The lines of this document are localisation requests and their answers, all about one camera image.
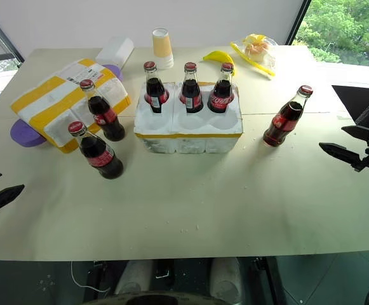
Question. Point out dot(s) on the white foam bottle holder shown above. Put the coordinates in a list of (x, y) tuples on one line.
[(158, 135)]

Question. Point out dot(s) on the glass cola bottle red cap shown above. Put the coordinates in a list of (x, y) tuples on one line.
[(100, 155), (106, 119), (155, 92), (191, 95), (282, 124), (221, 98)]

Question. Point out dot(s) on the orange white paper cup stack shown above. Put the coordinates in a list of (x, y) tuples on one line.
[(162, 47)]

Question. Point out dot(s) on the clear bag with bread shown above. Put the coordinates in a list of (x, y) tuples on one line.
[(260, 52)]

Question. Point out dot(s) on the grey rounded shape under table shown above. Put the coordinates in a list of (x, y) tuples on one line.
[(133, 276), (225, 276)]

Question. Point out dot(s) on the white box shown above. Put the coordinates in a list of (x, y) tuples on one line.
[(114, 51)]

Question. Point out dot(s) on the black window frame bar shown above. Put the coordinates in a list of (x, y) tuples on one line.
[(3, 36), (298, 20)]

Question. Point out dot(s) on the black table leg frame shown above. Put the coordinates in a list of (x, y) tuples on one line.
[(270, 279)]

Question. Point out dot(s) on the yellow toy banana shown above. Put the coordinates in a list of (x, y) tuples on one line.
[(220, 58)]

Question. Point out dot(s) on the purple semicircular block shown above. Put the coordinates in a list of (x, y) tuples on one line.
[(23, 135), (116, 71)]

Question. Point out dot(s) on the white yellow taped package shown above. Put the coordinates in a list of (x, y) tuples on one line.
[(60, 95)]

